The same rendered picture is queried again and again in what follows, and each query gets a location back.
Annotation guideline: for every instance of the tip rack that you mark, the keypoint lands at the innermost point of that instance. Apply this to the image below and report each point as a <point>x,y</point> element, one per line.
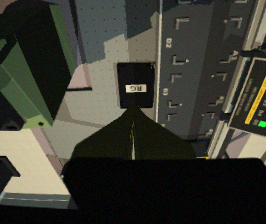
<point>200,150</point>

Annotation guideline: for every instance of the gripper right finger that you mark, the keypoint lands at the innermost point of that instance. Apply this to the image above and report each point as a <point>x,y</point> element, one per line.
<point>154,142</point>

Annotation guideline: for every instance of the black rectangular pad labelled rg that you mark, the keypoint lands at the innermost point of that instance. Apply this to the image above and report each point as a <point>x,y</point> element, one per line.
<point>136,83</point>

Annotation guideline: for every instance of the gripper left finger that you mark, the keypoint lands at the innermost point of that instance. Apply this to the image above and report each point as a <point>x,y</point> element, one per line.
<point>113,140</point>

